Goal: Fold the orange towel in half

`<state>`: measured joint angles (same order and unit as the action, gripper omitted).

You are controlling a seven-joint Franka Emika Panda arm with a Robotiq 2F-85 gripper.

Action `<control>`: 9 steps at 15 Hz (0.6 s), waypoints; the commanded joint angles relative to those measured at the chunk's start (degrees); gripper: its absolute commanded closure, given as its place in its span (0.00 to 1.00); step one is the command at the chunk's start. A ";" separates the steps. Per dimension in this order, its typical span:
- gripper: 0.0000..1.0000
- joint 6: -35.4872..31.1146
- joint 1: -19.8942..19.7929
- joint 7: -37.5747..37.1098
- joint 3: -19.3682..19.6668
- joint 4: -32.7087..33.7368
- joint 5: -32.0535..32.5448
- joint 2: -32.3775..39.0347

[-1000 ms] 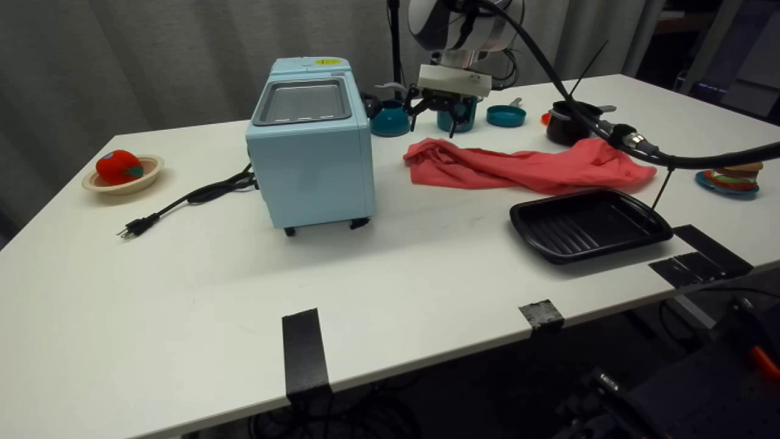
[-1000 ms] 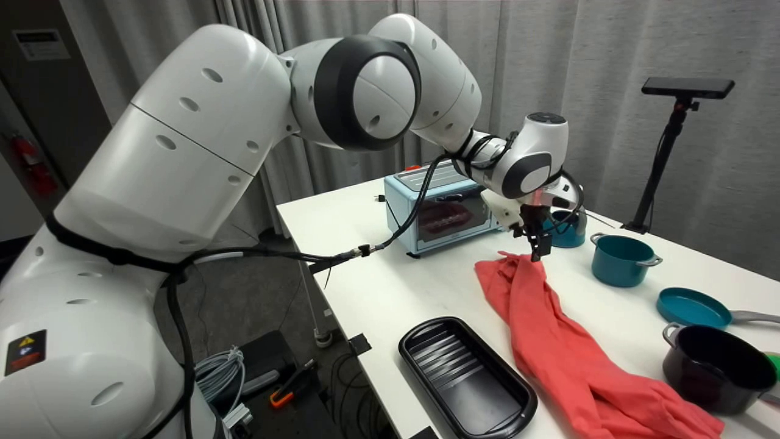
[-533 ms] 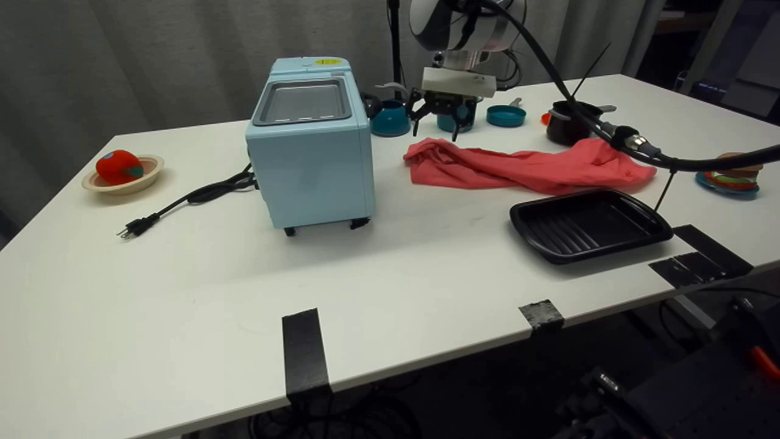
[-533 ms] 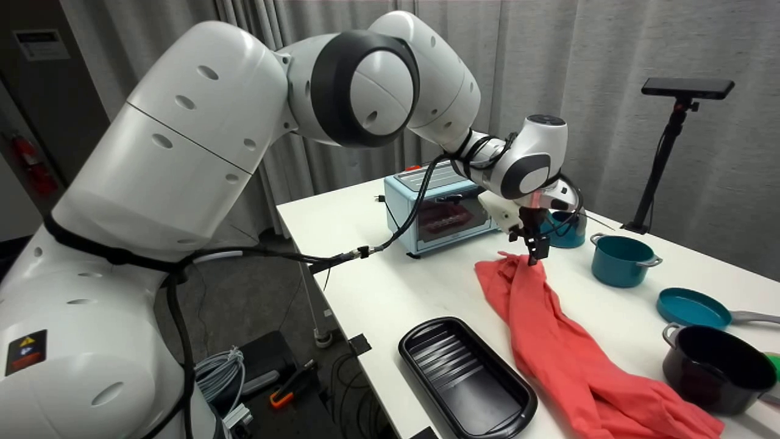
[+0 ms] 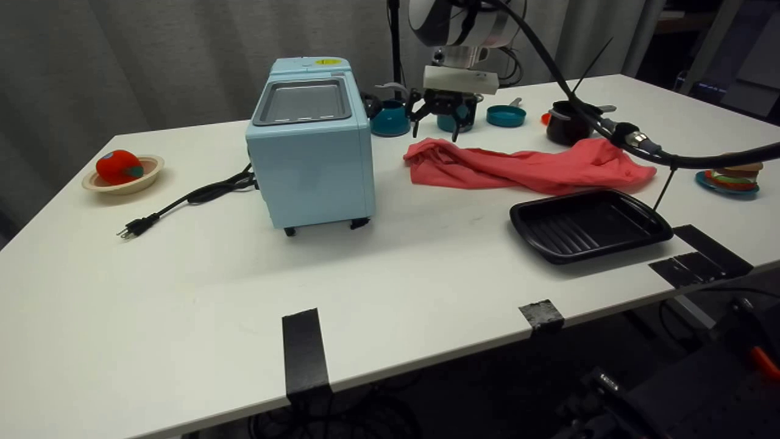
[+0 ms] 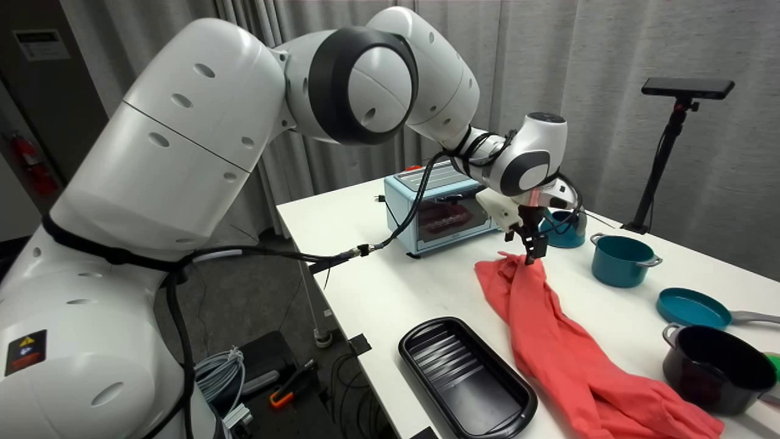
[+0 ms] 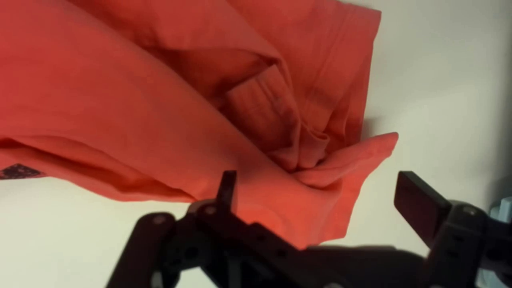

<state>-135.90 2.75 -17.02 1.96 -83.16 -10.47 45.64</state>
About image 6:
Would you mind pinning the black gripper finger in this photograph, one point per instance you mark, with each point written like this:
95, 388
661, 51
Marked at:
529, 231
541, 240

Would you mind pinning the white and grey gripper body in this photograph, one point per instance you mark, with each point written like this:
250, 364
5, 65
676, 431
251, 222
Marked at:
553, 197

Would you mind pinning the orange towel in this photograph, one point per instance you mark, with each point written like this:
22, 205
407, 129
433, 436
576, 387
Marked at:
591, 394

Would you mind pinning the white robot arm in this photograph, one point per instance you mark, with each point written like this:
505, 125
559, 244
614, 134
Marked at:
80, 351

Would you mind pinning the small teal pot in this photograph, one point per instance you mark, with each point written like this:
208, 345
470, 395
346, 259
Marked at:
564, 231

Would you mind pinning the light blue toaster oven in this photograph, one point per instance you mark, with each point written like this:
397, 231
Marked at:
447, 212

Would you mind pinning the black rectangular tray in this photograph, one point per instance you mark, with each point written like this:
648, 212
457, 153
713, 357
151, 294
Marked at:
463, 384

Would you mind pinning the black cooking pot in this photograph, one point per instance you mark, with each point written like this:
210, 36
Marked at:
715, 370

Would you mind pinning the teal pot with handles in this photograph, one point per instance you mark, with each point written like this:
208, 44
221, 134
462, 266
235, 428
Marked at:
623, 261

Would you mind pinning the orange handled tool on floor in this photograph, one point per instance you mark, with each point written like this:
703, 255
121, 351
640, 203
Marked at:
292, 387

